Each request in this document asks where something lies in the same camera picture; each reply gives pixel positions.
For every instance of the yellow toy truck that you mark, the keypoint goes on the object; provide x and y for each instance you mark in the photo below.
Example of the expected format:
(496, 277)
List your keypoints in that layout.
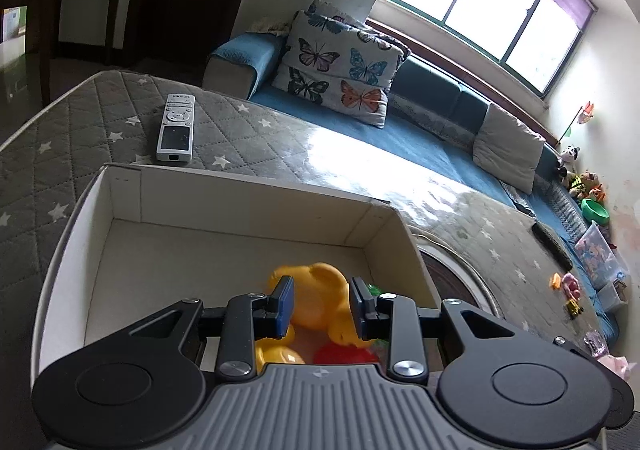
(575, 310)

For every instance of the grey sofa cushion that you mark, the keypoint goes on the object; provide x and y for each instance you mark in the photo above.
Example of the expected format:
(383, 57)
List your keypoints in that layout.
(510, 145)

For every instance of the pile of plush toys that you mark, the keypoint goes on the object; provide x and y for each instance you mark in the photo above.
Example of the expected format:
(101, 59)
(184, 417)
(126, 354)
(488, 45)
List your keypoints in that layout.
(587, 185)

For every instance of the green plastic bowl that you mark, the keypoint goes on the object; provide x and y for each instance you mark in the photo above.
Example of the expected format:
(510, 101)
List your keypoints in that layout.
(596, 211)

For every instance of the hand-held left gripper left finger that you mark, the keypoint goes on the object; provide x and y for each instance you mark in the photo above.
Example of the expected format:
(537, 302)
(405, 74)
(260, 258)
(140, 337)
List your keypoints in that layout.
(286, 302)

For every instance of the grey cardboard box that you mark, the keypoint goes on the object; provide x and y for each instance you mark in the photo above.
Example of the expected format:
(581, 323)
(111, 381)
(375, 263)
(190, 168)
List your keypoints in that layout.
(200, 250)

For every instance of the pink soft toy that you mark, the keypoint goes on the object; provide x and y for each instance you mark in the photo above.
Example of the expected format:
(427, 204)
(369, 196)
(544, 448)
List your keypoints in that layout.
(615, 365)

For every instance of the black and white cow plush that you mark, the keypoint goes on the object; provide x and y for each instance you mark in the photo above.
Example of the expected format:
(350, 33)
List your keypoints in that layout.
(567, 159)

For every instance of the green toy block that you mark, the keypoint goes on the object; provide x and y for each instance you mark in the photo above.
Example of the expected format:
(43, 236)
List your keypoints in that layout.
(375, 289)

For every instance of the silver remote control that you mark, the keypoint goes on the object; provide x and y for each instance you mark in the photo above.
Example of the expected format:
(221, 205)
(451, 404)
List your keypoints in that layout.
(175, 130)

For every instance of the purple glass trinket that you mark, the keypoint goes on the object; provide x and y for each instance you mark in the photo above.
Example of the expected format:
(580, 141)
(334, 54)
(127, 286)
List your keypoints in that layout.
(595, 342)

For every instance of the red heart toy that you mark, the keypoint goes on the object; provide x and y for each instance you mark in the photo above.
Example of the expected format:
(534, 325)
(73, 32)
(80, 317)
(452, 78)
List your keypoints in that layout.
(345, 355)

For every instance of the clear plastic storage box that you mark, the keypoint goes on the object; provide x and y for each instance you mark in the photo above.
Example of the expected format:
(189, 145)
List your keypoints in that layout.
(597, 252)

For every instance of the orange plastic toy animal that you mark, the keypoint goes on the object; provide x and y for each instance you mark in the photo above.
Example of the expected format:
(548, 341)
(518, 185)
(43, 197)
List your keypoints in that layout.
(320, 300)

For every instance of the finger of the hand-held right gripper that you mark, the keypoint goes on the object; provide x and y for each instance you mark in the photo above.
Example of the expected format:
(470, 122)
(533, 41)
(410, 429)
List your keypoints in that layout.
(575, 350)

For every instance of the black remote control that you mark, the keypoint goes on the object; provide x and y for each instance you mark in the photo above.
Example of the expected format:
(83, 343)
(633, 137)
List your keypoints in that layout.
(552, 245)

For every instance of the large butterfly print pillow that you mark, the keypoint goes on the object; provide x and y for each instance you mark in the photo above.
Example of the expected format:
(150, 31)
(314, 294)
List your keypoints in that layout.
(340, 65)

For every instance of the small orange toy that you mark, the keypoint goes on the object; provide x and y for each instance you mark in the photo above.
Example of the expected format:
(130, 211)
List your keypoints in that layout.
(555, 281)

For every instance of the small butterfly print pillow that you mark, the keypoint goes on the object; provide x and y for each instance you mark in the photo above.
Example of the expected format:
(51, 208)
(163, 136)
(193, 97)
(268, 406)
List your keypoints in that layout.
(330, 15)

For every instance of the pink toy car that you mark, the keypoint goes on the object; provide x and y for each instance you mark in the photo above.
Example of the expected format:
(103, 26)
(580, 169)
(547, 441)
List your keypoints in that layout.
(571, 286)

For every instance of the paper pinwheel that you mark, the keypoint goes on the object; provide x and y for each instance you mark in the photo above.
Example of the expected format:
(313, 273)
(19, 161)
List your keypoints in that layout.
(582, 115)

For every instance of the grey star quilted table cover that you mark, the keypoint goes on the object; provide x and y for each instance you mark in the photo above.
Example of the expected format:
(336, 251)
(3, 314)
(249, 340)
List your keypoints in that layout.
(75, 130)

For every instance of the blue sofa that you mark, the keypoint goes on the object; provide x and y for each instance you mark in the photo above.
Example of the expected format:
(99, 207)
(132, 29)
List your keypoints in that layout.
(425, 130)

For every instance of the yellow plush duck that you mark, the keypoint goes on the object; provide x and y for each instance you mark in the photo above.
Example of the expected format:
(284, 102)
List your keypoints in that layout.
(277, 355)

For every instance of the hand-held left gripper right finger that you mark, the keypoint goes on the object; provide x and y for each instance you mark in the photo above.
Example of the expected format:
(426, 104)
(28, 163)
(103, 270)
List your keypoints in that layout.
(359, 307)

